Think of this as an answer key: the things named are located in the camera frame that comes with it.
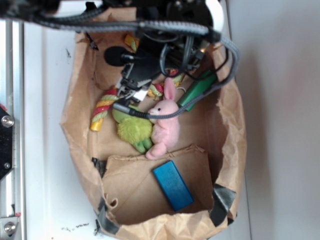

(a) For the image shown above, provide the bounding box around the blue wooden block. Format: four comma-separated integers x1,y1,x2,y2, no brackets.
152,160,194,212

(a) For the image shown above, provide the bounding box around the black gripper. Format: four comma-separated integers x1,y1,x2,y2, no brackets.
104,34,208,102

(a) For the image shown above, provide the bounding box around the green wooden block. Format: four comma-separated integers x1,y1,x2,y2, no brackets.
177,70,217,108

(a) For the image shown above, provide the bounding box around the white plastic tray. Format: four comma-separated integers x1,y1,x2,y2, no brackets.
23,0,252,240

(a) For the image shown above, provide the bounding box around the brown paper bag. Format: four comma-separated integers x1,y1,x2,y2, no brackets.
61,32,247,240

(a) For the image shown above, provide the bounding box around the pink plush bunny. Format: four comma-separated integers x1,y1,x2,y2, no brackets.
145,77,180,160

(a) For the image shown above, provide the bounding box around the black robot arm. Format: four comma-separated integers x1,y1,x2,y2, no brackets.
0,0,224,106

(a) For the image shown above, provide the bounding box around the black metal bracket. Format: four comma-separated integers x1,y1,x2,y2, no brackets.
0,103,15,181

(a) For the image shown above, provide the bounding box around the grey braided cable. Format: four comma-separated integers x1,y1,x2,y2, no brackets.
37,9,241,120

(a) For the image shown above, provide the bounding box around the multicolored twisted rope toy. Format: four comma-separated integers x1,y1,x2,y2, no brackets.
90,33,185,133

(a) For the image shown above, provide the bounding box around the aluminium frame rail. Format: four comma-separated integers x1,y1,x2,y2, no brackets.
0,19,27,240

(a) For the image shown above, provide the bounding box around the green fuzzy plush toy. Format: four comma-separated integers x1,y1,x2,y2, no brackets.
112,108,154,154

